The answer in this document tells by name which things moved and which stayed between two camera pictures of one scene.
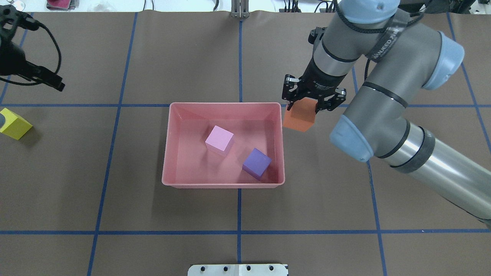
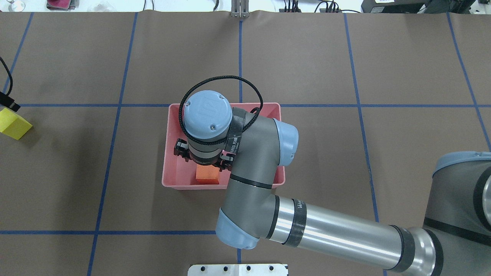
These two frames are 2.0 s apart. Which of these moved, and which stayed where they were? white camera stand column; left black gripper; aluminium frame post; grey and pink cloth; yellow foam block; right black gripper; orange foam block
Moved: left black gripper; right black gripper; orange foam block
Stayed: white camera stand column; aluminium frame post; yellow foam block; grey and pink cloth
